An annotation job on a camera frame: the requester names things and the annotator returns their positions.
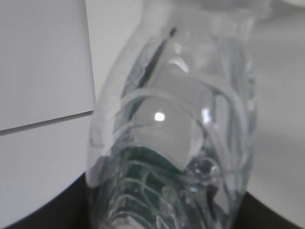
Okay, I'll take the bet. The clear water bottle green label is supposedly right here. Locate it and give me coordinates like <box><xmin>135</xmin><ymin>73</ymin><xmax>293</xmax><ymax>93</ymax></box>
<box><xmin>85</xmin><ymin>0</ymin><xmax>261</xmax><ymax>229</ymax></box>

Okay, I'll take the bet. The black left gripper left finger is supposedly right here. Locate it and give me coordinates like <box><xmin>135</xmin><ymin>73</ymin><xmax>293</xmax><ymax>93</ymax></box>
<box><xmin>1</xmin><ymin>173</ymin><xmax>90</xmax><ymax>229</ymax></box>

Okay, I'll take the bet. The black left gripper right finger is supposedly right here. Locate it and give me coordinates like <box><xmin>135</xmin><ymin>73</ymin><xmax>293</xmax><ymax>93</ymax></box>
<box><xmin>234</xmin><ymin>192</ymin><xmax>302</xmax><ymax>229</ymax></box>

